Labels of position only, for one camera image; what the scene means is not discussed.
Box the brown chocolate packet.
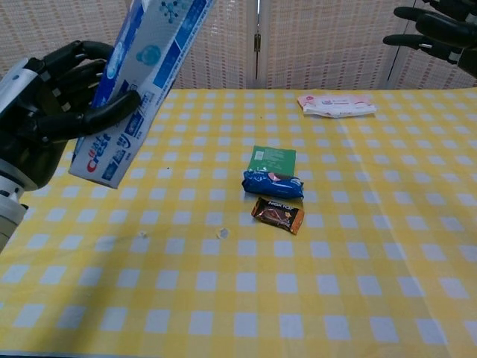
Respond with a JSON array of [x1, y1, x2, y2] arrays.
[[251, 196, 306, 235]]

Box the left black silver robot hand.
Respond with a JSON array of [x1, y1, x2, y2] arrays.
[[0, 40, 142, 191]]

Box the yellow white checked tablecloth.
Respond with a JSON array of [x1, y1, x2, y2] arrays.
[[0, 88, 477, 358]]

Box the pink white wet wipes pack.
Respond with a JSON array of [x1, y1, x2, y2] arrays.
[[297, 93, 377, 119]]

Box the green snack packet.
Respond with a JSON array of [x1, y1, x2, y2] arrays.
[[248, 145, 298, 178]]

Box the blue cookie packet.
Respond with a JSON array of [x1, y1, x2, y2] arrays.
[[241, 168, 306, 200]]

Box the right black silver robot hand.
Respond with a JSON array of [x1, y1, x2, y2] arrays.
[[382, 0, 477, 79]]

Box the blue white toothpaste box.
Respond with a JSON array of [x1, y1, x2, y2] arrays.
[[69, 0, 218, 189]]

